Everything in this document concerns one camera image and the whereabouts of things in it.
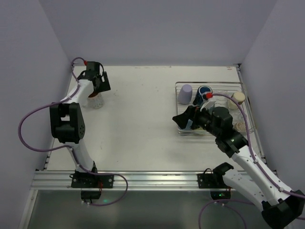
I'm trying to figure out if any dark blue mug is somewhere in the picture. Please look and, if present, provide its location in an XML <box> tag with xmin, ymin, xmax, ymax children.
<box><xmin>193</xmin><ymin>85</ymin><xmax>213</xmax><ymax>106</ymax></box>

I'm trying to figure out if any white floral orange-inside mug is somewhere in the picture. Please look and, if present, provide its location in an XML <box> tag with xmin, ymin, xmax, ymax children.
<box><xmin>83</xmin><ymin>93</ymin><xmax>104</xmax><ymax>109</ymax></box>

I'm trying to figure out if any lilac plastic cup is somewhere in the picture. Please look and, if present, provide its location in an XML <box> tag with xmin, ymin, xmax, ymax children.
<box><xmin>178</xmin><ymin>84</ymin><xmax>193</xmax><ymax>104</ymax></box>

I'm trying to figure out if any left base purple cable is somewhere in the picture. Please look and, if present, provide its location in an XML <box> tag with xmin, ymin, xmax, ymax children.
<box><xmin>81</xmin><ymin>173</ymin><xmax>129</xmax><ymax>207</ymax></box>

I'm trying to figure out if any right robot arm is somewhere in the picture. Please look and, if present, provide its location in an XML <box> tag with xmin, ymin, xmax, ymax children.
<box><xmin>172</xmin><ymin>106</ymin><xmax>305</xmax><ymax>229</ymax></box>

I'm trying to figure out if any cream cup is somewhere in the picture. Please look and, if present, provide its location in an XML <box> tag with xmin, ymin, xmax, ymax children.
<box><xmin>227</xmin><ymin>91</ymin><xmax>246</xmax><ymax>110</ymax></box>

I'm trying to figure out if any small woven-pattern glass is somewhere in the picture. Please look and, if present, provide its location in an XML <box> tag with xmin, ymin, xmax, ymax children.
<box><xmin>234</xmin><ymin>122</ymin><xmax>246</xmax><ymax>133</ymax></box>

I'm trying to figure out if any metal wire dish rack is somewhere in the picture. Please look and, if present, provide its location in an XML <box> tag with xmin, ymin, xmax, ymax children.
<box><xmin>175</xmin><ymin>81</ymin><xmax>254</xmax><ymax>137</ymax></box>

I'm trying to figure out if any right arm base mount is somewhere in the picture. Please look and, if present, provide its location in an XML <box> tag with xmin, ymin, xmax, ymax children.
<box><xmin>197</xmin><ymin>168</ymin><xmax>224</xmax><ymax>189</ymax></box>

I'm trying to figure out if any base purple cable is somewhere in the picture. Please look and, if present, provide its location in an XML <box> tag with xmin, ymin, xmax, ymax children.
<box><xmin>198</xmin><ymin>199</ymin><xmax>258</xmax><ymax>229</ymax></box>
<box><xmin>81</xmin><ymin>173</ymin><xmax>129</xmax><ymax>207</ymax></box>

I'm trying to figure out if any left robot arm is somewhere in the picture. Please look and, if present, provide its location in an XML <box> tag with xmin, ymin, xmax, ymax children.
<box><xmin>50</xmin><ymin>61</ymin><xmax>111</xmax><ymax>174</ymax></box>

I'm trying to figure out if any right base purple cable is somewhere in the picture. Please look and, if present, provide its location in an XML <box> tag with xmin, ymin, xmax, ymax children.
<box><xmin>198</xmin><ymin>199</ymin><xmax>258</xmax><ymax>229</ymax></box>

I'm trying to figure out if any light blue plastic cup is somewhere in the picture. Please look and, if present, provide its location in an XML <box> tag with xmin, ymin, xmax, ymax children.
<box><xmin>179</xmin><ymin>119</ymin><xmax>193</xmax><ymax>131</ymax></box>

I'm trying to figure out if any aluminium front rail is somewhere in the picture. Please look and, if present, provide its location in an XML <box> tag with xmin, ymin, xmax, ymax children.
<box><xmin>30</xmin><ymin>169</ymin><xmax>282</xmax><ymax>191</ymax></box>

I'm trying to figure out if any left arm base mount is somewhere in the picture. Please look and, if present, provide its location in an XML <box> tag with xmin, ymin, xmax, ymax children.
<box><xmin>70</xmin><ymin>171</ymin><xmax>114</xmax><ymax>189</ymax></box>

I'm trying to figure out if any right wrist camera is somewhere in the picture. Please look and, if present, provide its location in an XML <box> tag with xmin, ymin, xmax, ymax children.
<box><xmin>200</xmin><ymin>92</ymin><xmax>216</xmax><ymax>112</ymax></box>

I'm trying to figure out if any clear glass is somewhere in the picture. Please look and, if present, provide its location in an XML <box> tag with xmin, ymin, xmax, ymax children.
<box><xmin>230</xmin><ymin>109</ymin><xmax>244</xmax><ymax>123</ymax></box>

